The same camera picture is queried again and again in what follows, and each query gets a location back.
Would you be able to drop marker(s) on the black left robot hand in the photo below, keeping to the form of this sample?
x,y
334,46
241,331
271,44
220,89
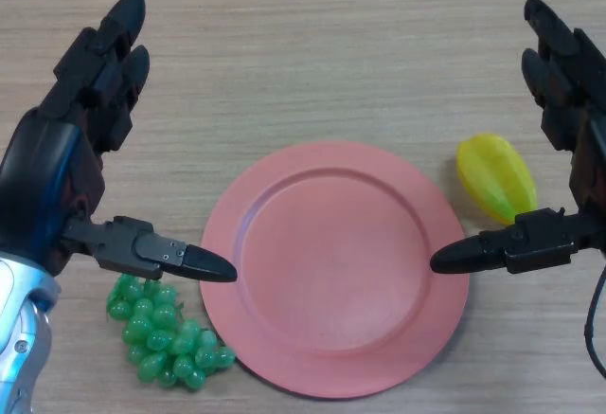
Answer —
x,y
47,167

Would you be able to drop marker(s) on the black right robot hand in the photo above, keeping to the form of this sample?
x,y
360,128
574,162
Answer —
x,y
582,115

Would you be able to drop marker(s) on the yellow starfruit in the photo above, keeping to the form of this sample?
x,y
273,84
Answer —
x,y
492,172

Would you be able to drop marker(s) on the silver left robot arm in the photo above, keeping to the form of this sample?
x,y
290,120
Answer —
x,y
19,338

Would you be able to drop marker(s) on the pink round plate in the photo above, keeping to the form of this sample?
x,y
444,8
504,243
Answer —
x,y
331,267

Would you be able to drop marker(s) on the green grape bunch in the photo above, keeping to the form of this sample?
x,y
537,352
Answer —
x,y
156,333

